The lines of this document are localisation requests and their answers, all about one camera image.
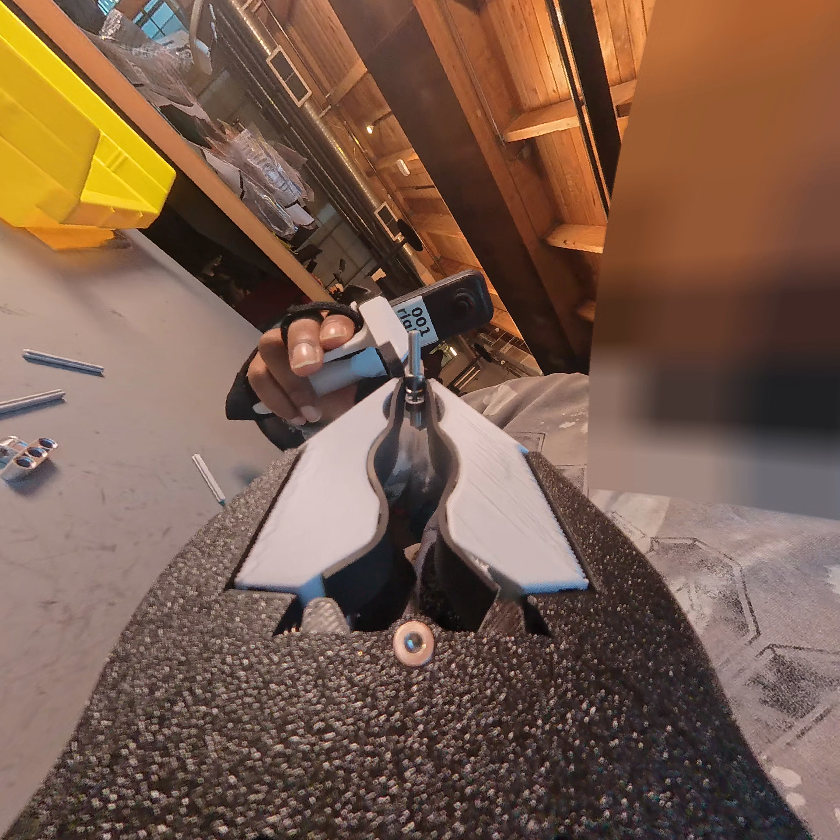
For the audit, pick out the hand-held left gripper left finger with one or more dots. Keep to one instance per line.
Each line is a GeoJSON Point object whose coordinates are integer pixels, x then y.
{"type": "Point", "coordinates": [315, 525]}

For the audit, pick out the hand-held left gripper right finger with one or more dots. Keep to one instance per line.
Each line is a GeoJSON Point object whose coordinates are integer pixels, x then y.
{"type": "Point", "coordinates": [512, 525]}

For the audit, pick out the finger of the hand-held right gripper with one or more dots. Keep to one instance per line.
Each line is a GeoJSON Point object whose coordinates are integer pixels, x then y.
{"type": "Point", "coordinates": [384, 325]}

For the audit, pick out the grey twin axle assembly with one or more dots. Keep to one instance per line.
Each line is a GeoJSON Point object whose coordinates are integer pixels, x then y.
{"type": "Point", "coordinates": [413, 358]}

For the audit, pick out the grey three-hole pin connector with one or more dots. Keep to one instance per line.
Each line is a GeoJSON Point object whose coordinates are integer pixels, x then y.
{"type": "Point", "coordinates": [13, 469]}

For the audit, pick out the person's right hand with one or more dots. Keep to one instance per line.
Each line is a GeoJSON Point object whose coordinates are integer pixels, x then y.
{"type": "Point", "coordinates": [282, 374]}

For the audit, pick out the black round ceiling fixture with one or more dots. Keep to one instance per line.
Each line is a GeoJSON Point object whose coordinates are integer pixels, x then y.
{"type": "Point", "coordinates": [410, 235]}

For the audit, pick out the white rectangular air vent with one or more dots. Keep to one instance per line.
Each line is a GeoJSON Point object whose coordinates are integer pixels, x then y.
{"type": "Point", "coordinates": [387, 220]}
{"type": "Point", "coordinates": [289, 75]}

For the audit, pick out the grey toy axle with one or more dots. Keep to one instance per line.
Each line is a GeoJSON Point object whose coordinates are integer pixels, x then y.
{"type": "Point", "coordinates": [208, 479]}
{"type": "Point", "coordinates": [62, 363]}
{"type": "Point", "coordinates": [33, 401]}

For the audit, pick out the heap of clear plastic bags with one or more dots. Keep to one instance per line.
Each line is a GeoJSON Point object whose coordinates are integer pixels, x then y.
{"type": "Point", "coordinates": [256, 164]}

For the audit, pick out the yellow plastic parts bin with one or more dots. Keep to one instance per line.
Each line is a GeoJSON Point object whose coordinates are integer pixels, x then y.
{"type": "Point", "coordinates": [131, 184]}
{"type": "Point", "coordinates": [39, 131]}

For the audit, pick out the metal ventilation duct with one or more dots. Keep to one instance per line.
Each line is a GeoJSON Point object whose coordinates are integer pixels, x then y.
{"type": "Point", "coordinates": [348, 184]}

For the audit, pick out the long wooden rail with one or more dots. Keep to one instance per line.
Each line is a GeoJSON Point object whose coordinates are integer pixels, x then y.
{"type": "Point", "coordinates": [197, 170]}

